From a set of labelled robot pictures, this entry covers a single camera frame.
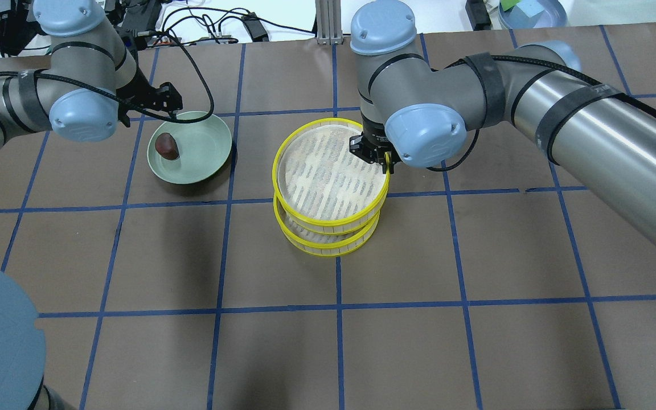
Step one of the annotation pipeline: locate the aluminium frame post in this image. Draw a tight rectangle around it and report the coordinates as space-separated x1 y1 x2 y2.
315 0 344 45

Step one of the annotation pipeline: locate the light green plate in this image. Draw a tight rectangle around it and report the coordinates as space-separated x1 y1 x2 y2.
146 115 233 185

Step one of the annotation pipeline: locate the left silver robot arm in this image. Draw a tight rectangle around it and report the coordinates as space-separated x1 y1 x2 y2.
0 1 183 409

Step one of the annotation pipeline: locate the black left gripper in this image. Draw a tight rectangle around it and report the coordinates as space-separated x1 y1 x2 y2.
116 68 184 113

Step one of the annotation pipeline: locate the brown steamed bun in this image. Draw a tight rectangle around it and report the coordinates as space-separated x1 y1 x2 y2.
154 132 180 161

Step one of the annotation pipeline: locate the yellow steamer layer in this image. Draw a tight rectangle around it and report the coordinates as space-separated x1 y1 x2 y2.
272 118 390 235
273 196 380 257

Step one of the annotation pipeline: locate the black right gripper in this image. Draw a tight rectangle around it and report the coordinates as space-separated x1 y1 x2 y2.
349 122 401 175

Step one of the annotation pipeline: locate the bowl with coloured blocks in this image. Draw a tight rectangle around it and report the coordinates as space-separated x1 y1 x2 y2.
499 1 568 30

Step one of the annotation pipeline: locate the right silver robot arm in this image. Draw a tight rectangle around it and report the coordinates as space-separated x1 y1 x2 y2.
349 1 656 246

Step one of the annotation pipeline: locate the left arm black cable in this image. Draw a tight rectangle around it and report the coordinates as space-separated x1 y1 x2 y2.
0 40 215 123

